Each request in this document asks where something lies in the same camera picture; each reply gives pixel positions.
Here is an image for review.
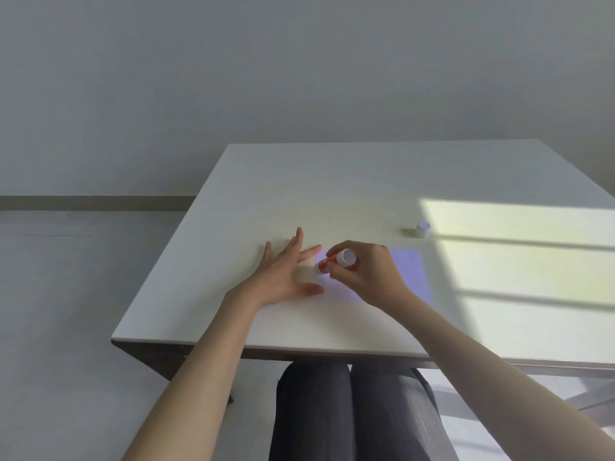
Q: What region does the person's right hand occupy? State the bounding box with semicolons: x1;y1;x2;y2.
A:
325;240;410;313

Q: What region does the person's left hand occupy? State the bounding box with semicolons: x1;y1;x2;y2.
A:
224;227;324;309

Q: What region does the red and white glue stick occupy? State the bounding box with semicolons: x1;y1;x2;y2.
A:
317;249;357;274

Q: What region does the pale lavender paper sheet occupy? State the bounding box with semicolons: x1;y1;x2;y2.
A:
295;247;434;306

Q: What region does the person's right forearm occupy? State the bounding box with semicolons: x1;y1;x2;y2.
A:
384;292;615;461

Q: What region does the person's left forearm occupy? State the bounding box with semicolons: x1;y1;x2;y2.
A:
122;289;262;461

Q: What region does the person's left leg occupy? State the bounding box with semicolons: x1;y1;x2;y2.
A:
268;362;357;461

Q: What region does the person's leg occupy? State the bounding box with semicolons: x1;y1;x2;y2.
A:
350;364;460;461
268;362;357;461

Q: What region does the person's right leg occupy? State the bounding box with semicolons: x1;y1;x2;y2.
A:
350;364;460;461

